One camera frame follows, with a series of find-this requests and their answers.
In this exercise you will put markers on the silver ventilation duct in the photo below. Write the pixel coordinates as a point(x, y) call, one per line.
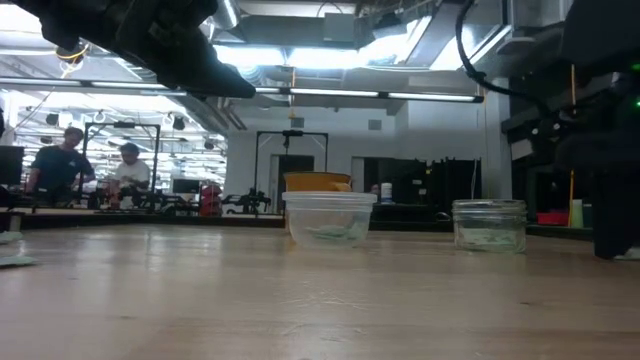
point(227, 12)

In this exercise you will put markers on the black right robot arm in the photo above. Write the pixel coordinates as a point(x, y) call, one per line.
point(600, 50)

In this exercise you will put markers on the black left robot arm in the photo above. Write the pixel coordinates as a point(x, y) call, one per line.
point(65, 20)

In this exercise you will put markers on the black computer monitor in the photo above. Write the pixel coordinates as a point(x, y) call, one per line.
point(11, 165)

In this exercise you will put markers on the dark background workbench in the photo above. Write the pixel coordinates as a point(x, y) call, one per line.
point(75, 218)

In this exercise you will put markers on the red bin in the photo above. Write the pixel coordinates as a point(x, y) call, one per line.
point(551, 218)

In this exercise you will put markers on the black partition panels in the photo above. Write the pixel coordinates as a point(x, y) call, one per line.
point(425, 180)

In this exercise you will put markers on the white canister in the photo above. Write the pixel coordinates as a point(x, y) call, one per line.
point(386, 192)

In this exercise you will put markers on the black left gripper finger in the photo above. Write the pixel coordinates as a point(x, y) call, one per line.
point(225, 82)

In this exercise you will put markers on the clear plastic food container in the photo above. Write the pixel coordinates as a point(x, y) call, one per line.
point(327, 215)

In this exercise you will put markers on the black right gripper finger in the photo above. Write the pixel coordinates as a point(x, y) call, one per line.
point(612, 215)

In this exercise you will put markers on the black background robot arm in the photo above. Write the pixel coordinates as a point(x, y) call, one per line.
point(247, 200)

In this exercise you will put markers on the wide black metal frame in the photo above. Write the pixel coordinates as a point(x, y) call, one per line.
point(120, 125)

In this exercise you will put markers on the grey ceiling box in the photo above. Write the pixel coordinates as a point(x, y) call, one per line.
point(340, 27)

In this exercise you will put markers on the yellow bowl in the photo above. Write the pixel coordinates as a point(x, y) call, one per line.
point(310, 182)

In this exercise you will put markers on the yellow vertical pole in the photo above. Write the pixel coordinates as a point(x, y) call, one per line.
point(571, 190)

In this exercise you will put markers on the clear glass jar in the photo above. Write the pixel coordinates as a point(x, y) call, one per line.
point(490, 225)

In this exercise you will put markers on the long ceiling light bar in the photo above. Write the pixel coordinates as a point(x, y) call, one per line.
point(350, 93)

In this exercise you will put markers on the dark green cup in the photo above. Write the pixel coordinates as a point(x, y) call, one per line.
point(589, 216)

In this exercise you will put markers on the small black monitor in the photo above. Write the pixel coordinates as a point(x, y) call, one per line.
point(186, 185)

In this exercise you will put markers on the round ceiling lamp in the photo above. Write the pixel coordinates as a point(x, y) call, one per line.
point(70, 52)

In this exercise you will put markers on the red equipment stack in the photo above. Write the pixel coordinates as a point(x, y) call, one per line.
point(212, 200)

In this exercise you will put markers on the black frame with camera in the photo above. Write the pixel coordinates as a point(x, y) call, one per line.
point(292, 133)

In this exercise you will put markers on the white cup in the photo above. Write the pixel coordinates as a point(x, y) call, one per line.
point(577, 214)

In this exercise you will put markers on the person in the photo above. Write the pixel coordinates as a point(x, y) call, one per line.
point(132, 172)
point(57, 167)

